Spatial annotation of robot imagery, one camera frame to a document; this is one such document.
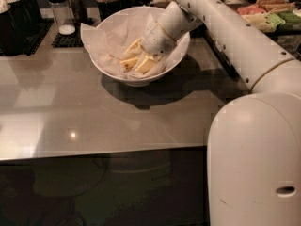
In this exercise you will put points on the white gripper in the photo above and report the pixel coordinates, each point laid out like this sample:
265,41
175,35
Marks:
155,38

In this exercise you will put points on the white ceramic bowl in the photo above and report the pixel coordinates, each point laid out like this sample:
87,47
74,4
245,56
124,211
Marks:
108,41

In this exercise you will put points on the glass sugar dispenser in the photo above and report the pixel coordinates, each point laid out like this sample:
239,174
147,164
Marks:
63,18

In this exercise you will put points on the black wire tea rack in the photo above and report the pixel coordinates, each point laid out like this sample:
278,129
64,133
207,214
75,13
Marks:
266,16

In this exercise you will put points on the large black mat left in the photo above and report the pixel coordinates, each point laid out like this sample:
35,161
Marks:
30,44

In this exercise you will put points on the black rubber mat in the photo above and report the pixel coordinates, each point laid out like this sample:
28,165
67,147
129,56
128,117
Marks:
68,41

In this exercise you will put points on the white paper bowl liner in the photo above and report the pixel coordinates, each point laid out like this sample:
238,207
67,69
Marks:
115,45

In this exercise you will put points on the black container left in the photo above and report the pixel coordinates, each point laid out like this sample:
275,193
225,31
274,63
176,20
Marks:
19,20

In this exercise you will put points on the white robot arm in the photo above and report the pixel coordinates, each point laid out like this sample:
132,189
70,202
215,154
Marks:
254,143

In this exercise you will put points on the dark pepper shaker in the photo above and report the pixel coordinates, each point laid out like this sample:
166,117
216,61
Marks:
79,11

